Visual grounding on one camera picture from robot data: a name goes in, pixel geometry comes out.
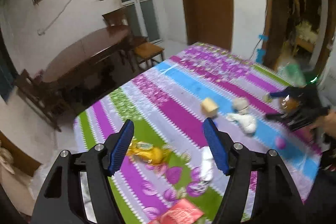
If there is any dark wooden chair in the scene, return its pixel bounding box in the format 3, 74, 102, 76
101, 7, 148, 65
14, 69, 69, 133

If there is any green plastic bag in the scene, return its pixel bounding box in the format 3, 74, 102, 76
278, 62, 308, 87

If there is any gold foil snack wrapper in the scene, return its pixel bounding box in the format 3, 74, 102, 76
126, 139, 172, 166

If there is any wooden doorway frame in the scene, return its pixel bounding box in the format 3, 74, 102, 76
262, 0, 336, 78

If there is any dark wooden dining table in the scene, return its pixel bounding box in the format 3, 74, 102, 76
41, 25, 132, 84

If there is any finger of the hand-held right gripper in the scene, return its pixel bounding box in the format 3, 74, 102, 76
265, 111, 291, 121
269, 89, 292, 99

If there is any white plush doll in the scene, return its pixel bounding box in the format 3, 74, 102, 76
227, 97, 257, 135

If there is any red printed packet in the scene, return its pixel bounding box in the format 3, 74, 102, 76
156, 199, 205, 224

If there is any small pink ball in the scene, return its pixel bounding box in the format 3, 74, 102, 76
274, 136, 286, 149

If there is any dark blue framed window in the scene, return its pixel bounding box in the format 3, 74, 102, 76
0, 30, 17, 104

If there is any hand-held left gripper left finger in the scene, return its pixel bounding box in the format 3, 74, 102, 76
31, 119, 135, 224

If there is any striped floral tablecloth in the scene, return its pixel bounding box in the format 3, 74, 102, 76
73, 42, 322, 224

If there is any yellow sponge block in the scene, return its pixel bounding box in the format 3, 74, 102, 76
201, 98, 219, 118

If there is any brown bun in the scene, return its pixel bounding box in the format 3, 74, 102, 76
280, 95, 299, 113

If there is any crumpled white wrapper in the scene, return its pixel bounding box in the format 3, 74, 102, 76
199, 148, 215, 183

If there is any wooden stool with orange seat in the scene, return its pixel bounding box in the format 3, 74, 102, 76
134, 42, 165, 69

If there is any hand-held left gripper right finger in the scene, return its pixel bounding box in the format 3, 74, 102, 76
202, 118, 305, 224

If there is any blue hanging string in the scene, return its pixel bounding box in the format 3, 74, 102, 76
257, 33, 268, 63

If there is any person's right hand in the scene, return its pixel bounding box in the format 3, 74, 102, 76
313, 111, 336, 136

